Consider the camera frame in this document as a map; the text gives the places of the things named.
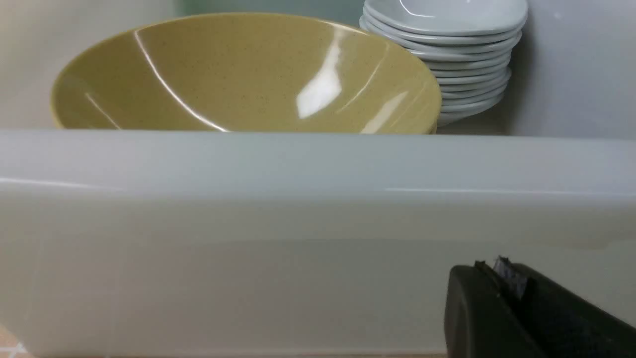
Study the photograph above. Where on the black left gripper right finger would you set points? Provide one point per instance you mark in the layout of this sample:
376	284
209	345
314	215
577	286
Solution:
563	324

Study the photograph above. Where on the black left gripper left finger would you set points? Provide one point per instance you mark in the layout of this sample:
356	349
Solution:
479	321

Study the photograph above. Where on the yellow bowl in tub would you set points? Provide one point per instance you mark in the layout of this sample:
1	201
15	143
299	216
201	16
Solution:
247	72

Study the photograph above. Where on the stack of white dishes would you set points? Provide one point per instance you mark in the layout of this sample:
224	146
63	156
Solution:
467	44

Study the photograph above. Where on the white plastic tub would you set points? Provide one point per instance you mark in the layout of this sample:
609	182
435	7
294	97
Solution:
183	244

